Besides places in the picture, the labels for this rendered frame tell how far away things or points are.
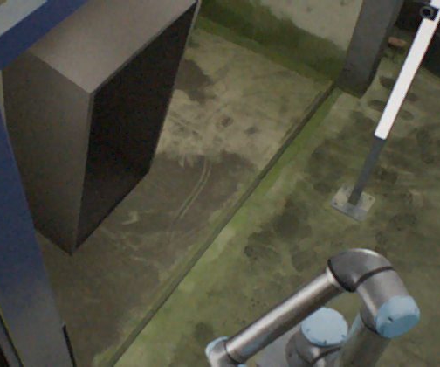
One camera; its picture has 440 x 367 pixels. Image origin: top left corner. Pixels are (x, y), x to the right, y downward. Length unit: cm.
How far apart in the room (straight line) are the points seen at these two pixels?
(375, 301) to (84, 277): 190
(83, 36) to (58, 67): 15
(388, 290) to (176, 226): 190
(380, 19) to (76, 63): 241
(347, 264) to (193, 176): 200
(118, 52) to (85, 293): 161
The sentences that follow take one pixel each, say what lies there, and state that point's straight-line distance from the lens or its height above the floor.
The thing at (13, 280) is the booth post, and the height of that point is 170.
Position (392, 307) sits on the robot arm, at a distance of 168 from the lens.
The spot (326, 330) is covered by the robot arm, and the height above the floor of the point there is 91.
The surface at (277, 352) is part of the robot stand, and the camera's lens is 248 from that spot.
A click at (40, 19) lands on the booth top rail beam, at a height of 226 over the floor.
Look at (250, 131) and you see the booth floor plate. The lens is 389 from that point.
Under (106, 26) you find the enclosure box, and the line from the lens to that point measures 199.
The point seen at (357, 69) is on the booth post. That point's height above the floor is 22.
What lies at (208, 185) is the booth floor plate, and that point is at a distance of 359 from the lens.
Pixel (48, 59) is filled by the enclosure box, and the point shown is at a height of 166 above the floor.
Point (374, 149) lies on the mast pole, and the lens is 336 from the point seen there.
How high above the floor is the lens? 290
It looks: 54 degrees down
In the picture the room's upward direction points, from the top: 1 degrees clockwise
